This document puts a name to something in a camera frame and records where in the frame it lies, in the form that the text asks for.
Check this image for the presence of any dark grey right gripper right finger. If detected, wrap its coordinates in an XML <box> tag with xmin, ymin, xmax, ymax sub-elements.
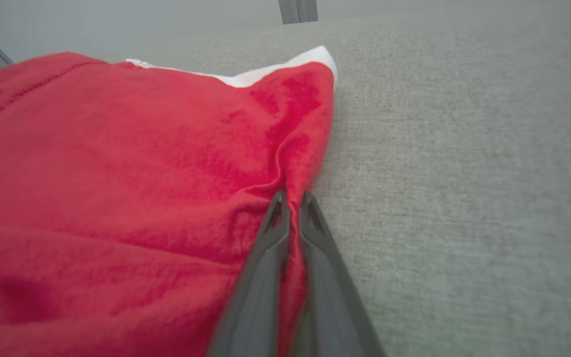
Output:
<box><xmin>293</xmin><ymin>191</ymin><xmax>385</xmax><ymax>357</ymax></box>

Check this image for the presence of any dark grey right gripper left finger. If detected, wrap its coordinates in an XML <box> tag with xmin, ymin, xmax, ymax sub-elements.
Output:
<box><xmin>206</xmin><ymin>190</ymin><xmax>291</xmax><ymax>357</ymax></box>

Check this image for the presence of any red white Bulls jersey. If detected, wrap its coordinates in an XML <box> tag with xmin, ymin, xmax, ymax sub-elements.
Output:
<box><xmin>0</xmin><ymin>46</ymin><xmax>339</xmax><ymax>357</ymax></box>

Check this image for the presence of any grey fabric sofa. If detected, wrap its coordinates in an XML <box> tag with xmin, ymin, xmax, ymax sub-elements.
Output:
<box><xmin>92</xmin><ymin>7</ymin><xmax>571</xmax><ymax>357</ymax></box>

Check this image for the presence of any grey metal frame post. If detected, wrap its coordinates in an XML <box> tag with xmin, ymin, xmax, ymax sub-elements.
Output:
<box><xmin>279</xmin><ymin>0</ymin><xmax>319</xmax><ymax>25</ymax></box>

